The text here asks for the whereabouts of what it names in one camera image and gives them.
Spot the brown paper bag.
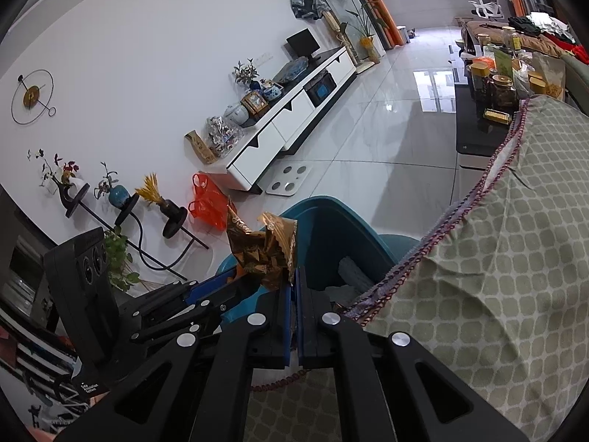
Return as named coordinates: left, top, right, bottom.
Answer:
left=185, top=130, right=218, bottom=165

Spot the white black TV cabinet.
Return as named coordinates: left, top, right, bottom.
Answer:
left=225, top=46, right=357, bottom=193

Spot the white office chair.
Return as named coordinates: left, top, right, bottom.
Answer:
left=468, top=0, right=504, bottom=21

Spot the pile of white clothes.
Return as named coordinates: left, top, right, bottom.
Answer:
left=527, top=11, right=569, bottom=33

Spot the red cloth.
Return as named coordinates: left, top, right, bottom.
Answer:
left=550, top=37, right=589, bottom=63

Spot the plant in round blue vase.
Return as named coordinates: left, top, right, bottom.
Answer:
left=94, top=162, right=130, bottom=206

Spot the round black gold wall clock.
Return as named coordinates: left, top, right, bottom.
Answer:
left=11, top=70, right=57, bottom=125

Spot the small framed picture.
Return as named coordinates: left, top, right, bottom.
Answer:
left=240, top=91, right=271, bottom=116

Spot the dark striped object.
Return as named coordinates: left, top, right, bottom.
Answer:
left=0, top=322, right=79, bottom=429

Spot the black monitor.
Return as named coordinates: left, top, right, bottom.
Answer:
left=285, top=28, right=321, bottom=60

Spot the white body scale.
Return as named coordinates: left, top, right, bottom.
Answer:
left=266, top=163, right=314, bottom=195

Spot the gold snack wrapper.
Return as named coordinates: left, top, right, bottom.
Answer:
left=225, top=207, right=300, bottom=292

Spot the brown upholstered bench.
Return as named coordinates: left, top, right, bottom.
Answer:
left=461, top=21, right=576, bottom=58

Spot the vase of red flowers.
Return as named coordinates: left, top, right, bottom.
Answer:
left=28, top=148, right=90, bottom=199

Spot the clear plastic bag of items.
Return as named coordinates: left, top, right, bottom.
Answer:
left=205, top=115, right=246, bottom=157

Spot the clear bag of yellow snacks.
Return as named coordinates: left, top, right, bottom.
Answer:
left=528, top=53, right=568, bottom=101

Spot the green trailing plant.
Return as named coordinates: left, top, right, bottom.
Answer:
left=103, top=228, right=141, bottom=293

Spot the small plant in blue vase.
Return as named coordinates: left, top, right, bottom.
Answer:
left=232, top=58, right=261, bottom=92

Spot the black coffee table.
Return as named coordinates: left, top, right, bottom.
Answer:
left=455, top=83, right=521, bottom=169

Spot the black bag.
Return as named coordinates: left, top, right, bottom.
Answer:
left=508, top=16, right=541, bottom=35

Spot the wooden coat stand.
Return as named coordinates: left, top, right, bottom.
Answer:
left=322, top=9, right=359, bottom=67

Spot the tall plant in yellow pot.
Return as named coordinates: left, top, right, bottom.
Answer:
left=330, top=0, right=391, bottom=64

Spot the red plastic bag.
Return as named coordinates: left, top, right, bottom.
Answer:
left=188, top=172, right=235, bottom=232

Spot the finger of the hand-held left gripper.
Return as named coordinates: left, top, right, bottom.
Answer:
left=133, top=268, right=241, bottom=318
left=131, top=284, right=267, bottom=342

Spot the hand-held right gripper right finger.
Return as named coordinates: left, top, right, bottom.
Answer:
left=296, top=266, right=531, bottom=442

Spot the black three-disc plant stand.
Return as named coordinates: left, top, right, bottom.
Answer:
left=60, top=184, right=210, bottom=281

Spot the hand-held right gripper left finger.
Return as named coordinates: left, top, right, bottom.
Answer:
left=54, top=280, right=296, bottom=442

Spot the white ceramic jar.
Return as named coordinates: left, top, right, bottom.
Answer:
left=224, top=104, right=250, bottom=126

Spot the teal waste bin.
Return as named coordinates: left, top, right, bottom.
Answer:
left=215, top=196, right=420, bottom=332

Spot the yellow wheat in black vase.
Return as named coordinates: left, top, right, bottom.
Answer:
left=135, top=173, right=182, bottom=217

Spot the dark hanging bag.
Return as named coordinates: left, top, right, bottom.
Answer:
left=291, top=0, right=331, bottom=22

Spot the green brown sofa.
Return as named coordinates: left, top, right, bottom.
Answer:
left=559, top=53, right=589, bottom=112

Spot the blue patterned plate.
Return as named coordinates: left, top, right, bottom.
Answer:
left=271, top=56, right=308, bottom=84

